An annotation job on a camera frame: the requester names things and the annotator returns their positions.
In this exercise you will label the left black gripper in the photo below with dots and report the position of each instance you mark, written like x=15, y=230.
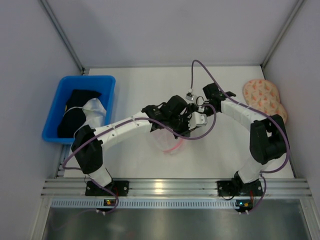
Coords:
x=183, y=125

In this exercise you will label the white mesh laundry bag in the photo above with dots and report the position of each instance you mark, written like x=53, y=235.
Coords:
x=166, y=142

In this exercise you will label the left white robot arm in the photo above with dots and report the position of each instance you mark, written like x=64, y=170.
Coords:
x=90, y=144

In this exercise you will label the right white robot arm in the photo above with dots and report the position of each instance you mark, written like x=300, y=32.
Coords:
x=267, y=141

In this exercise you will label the floral padded laundry case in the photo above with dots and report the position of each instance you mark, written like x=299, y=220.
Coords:
x=264, y=96

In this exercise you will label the blue plastic bin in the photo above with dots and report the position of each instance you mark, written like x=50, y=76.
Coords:
x=105, y=84

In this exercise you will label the dark navy garment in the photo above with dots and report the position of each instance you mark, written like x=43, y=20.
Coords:
x=74, y=116

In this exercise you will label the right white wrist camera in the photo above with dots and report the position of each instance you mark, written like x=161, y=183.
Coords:
x=190, y=96

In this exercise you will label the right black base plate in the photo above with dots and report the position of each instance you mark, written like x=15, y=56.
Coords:
x=229, y=188

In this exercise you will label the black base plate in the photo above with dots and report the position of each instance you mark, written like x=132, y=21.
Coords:
x=118, y=187
x=229, y=188

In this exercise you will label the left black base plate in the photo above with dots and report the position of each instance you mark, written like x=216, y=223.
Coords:
x=118, y=187

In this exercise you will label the aluminium mounting rail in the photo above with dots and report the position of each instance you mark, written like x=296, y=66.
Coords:
x=276, y=188

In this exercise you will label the slotted cable duct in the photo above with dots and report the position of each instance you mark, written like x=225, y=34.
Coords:
x=135, y=203

